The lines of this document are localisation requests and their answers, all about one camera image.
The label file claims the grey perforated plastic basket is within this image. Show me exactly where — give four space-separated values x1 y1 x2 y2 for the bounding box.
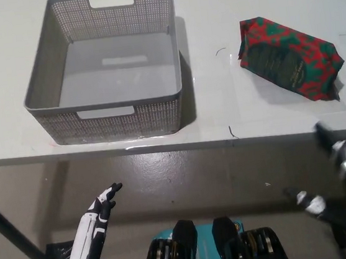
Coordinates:
11 0 190 152

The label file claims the red green coffee bean bag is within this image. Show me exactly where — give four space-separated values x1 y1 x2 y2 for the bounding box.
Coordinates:
232 7 346 112

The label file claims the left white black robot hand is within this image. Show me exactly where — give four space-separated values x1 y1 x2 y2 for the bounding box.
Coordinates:
57 181 132 259

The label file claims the black metal table leg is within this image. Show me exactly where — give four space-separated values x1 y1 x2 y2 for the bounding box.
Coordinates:
0 185 50 259

